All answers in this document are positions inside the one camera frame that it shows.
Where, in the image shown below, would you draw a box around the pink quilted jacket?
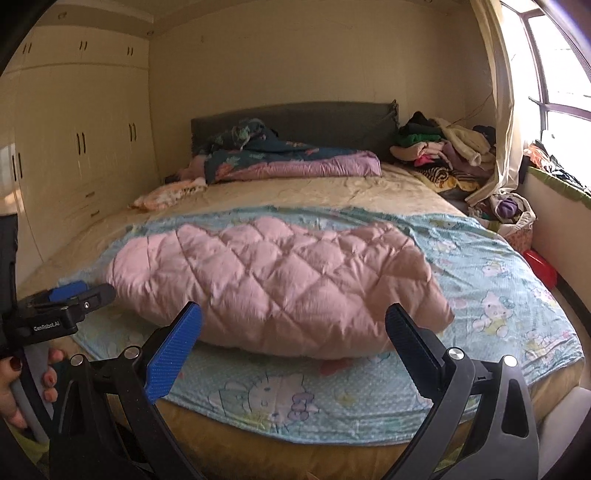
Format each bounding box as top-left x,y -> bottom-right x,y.
105,217 -> 454,360

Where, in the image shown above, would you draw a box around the basket with purple clothes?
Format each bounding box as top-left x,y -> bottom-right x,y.
468,193 -> 537,253

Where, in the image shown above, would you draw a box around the pile of mixed clothes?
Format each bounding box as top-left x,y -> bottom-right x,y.
390,111 -> 496,198

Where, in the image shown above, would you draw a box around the window sill clothes clutter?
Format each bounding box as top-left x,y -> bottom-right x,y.
522,141 -> 591,209

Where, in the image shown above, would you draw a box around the left hand red nails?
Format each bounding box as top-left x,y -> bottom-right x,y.
1,348 -> 66,431

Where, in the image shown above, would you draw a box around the pink white small blanket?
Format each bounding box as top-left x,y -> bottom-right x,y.
130,178 -> 207,211

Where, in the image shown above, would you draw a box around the cream built-in wardrobe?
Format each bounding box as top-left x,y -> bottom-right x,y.
1,26 -> 158,282

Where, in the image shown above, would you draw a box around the pink pillow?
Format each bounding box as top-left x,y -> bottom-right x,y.
177,155 -> 207,181

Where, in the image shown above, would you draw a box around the red plastic object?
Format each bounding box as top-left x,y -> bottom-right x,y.
522,249 -> 559,290

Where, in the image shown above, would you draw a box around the light blue cartoon sheet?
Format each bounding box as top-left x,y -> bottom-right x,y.
57,204 -> 585,446

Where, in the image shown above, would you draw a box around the dark teal floral quilt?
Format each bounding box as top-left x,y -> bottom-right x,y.
197,118 -> 382,185

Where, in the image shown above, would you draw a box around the dark grey headboard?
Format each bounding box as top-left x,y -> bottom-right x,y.
190,100 -> 399,158

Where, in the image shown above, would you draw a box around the cream window curtain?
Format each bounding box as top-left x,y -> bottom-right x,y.
466,1 -> 524,207

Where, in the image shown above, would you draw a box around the window with dark frame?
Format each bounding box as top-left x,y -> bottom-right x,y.
500,0 -> 591,190

